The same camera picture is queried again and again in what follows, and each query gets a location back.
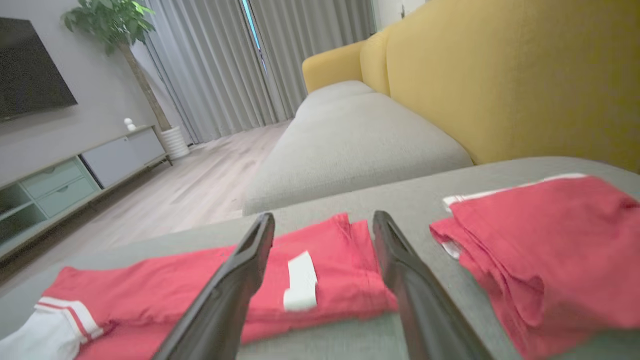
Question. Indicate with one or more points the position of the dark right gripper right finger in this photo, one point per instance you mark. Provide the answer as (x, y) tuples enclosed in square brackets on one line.
[(425, 310)]

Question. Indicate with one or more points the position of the red shorts with white stripe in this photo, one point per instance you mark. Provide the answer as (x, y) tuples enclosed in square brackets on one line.
[(550, 250)]

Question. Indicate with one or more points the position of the yellow sofa armrest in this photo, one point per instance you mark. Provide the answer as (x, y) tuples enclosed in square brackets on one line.
[(332, 65)]

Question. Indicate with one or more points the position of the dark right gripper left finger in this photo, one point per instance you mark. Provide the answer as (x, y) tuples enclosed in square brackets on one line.
[(225, 295)]

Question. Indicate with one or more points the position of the grey and green TV cabinet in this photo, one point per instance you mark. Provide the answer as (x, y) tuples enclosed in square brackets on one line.
[(60, 185)]

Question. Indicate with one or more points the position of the red jersey with white sleeves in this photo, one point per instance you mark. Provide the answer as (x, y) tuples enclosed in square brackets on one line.
[(150, 285)]

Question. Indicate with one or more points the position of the green potted tree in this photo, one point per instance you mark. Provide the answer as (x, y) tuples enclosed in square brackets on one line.
[(112, 20)]

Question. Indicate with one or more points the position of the small white figurine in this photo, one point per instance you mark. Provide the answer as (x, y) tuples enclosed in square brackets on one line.
[(129, 125)]

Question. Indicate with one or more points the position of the small grey sofa seat cushion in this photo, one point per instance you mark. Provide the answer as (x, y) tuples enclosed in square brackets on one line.
[(335, 92)]

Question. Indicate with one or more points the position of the grey curtain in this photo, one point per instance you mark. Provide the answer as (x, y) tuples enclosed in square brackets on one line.
[(315, 35), (210, 65)]

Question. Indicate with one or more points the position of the white ribbed plant pot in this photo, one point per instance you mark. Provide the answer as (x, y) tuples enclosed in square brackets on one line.
[(176, 142)]

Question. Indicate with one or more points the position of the black flat television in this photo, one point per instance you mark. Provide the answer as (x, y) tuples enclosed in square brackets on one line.
[(30, 70)]

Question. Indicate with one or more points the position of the yellow sofa backrest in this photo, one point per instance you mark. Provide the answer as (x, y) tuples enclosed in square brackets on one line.
[(500, 75)]

